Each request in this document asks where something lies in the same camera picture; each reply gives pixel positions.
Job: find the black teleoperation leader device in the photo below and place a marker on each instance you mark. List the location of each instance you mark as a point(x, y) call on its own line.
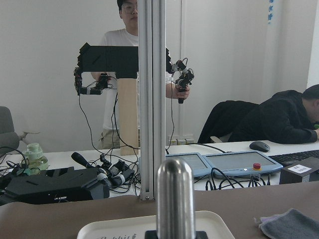
point(124, 62)

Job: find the steel muddler black tip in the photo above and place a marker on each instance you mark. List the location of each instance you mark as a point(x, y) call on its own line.
point(175, 210)

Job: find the black keyboard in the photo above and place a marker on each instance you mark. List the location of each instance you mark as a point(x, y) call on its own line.
point(292, 158)

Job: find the black box with label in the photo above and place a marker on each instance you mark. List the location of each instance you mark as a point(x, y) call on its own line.
point(303, 171)

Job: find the blue teach pendant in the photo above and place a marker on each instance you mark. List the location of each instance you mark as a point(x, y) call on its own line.
point(195, 160)
point(241, 164)

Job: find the person in black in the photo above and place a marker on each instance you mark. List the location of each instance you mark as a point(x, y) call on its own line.
point(288, 117)

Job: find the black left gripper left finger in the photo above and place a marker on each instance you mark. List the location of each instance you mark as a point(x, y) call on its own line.
point(151, 235)

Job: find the wooden plank stand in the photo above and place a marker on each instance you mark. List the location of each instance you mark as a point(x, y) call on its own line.
point(127, 93)

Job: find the aluminium frame post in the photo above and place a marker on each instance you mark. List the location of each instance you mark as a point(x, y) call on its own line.
point(152, 40)

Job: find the grey folded cloth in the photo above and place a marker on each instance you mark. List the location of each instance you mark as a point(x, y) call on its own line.
point(290, 225)

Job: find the cream rabbit serving tray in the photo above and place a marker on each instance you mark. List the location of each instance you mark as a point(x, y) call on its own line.
point(135, 228)

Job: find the black computer mouse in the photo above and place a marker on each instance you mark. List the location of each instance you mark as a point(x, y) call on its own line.
point(259, 146)

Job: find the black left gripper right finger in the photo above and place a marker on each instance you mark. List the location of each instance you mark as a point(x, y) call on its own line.
point(201, 235)

